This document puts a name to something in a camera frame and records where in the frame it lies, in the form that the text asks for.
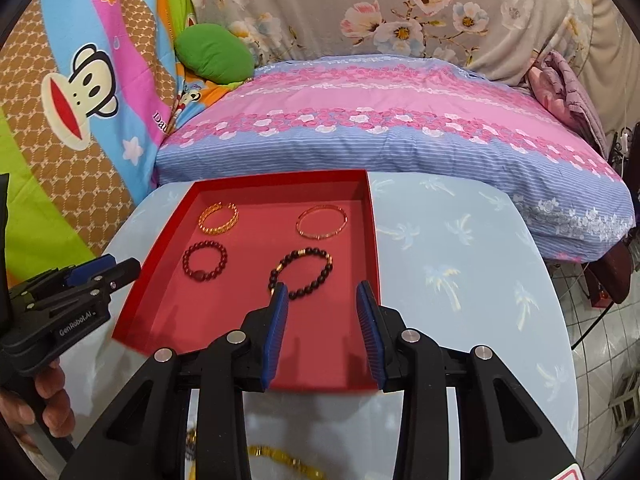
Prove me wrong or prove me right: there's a folded purple quilt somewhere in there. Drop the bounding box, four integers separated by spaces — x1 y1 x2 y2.
525 49 610 157

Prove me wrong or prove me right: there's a green cushion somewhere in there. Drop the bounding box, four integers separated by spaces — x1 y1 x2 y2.
174 23 255 85

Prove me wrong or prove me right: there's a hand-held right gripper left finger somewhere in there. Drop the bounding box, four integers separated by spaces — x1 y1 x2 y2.
60 281 291 480

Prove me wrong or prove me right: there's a person's left hand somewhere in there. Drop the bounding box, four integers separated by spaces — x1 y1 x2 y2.
0 360 76 450

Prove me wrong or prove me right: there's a light blue palm print tablecloth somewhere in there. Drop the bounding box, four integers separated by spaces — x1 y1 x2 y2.
64 170 579 480

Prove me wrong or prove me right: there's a red white card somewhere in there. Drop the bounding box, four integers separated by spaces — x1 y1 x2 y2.
542 464 584 480

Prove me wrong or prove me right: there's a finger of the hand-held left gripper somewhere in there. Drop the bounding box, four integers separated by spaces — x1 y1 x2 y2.
92 258 142 295
64 254 117 287

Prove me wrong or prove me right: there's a gold chain necklace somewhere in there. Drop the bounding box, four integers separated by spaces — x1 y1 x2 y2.
185 429 327 480

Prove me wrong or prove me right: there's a pink blue floral quilt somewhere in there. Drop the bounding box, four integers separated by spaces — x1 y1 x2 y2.
152 54 637 262

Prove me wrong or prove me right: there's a dark red bag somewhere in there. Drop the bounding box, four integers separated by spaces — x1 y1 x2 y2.
584 239 635 307

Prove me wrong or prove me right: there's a white power strip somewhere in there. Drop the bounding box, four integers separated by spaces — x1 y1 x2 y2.
611 124 640 173

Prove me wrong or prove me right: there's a rose gold bangle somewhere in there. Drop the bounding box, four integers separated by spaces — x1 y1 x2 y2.
295 205 348 240

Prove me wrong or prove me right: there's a gold chain bracelet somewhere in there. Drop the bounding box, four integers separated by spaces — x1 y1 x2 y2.
199 202 240 235

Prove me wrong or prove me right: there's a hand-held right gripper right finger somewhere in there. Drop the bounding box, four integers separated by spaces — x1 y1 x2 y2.
354 280 582 480

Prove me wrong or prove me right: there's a red bead bracelet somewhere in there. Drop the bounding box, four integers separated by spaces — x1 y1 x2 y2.
182 241 229 284

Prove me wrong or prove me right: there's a black bead bracelet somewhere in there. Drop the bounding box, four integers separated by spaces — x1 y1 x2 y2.
268 246 335 301

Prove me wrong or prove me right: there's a monkey print blanket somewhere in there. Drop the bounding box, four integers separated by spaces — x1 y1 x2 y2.
0 0 211 283

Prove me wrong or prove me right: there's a grey floral sheet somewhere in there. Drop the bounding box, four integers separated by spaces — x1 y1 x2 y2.
189 0 623 111

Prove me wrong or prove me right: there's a red jewelry tray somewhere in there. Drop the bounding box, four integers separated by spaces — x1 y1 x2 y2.
112 170 384 394

